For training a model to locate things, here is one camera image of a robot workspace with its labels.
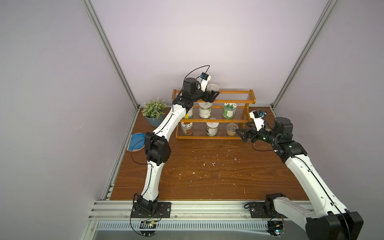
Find sunflower lid seed jar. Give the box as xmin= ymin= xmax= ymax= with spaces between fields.
xmin=184 ymin=107 xmax=194 ymax=119

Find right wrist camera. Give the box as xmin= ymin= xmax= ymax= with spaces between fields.
xmin=249 ymin=110 xmax=267 ymax=131

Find orange wooden three-tier shelf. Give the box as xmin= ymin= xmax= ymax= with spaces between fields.
xmin=176 ymin=90 xmax=256 ymax=140

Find green tree lid seed jar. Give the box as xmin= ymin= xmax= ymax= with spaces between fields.
xmin=222 ymin=103 xmax=237 ymax=119

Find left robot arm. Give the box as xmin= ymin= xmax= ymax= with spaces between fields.
xmin=137 ymin=73 xmax=220 ymax=215

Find left controller board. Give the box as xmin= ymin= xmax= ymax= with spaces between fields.
xmin=139 ymin=221 xmax=158 ymax=238

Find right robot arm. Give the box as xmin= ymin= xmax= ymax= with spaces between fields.
xmin=236 ymin=117 xmax=364 ymax=240

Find white label jar bottom shelf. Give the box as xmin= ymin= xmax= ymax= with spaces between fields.
xmin=206 ymin=122 xmax=219 ymax=137

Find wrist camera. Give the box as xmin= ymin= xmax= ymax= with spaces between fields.
xmin=200 ymin=73 xmax=211 ymax=92
xmin=249 ymin=110 xmax=267 ymax=131

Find white lid seed jar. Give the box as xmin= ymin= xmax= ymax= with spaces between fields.
xmin=199 ymin=103 xmax=213 ymax=119

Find blue dustpan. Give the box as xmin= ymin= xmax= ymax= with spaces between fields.
xmin=127 ymin=133 xmax=146 ymax=152

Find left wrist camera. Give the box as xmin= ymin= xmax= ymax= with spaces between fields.
xmin=200 ymin=73 xmax=211 ymax=92

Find right controller board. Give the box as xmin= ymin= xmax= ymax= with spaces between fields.
xmin=267 ymin=221 xmax=286 ymax=237

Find controller board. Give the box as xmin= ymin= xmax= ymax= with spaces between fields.
xmin=139 ymin=221 xmax=158 ymax=238
xmin=267 ymin=221 xmax=286 ymax=237

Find small yellow clear-lid cup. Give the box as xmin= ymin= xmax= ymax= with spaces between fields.
xmin=227 ymin=123 xmax=239 ymax=137

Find potted green plant blue pot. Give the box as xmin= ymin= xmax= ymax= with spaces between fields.
xmin=142 ymin=98 xmax=167 ymax=127

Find tomato lid seed jar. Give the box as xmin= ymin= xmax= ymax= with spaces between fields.
xmin=181 ymin=122 xmax=194 ymax=136

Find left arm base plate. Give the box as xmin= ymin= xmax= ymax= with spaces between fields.
xmin=131 ymin=202 xmax=172 ymax=219

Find small clear cup dark contents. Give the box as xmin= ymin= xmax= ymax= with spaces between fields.
xmin=206 ymin=84 xmax=220 ymax=92

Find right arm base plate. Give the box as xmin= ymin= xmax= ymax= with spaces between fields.
xmin=244 ymin=202 xmax=287 ymax=219

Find aluminium front rail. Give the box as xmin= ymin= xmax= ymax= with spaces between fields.
xmin=80 ymin=200 xmax=313 ymax=240

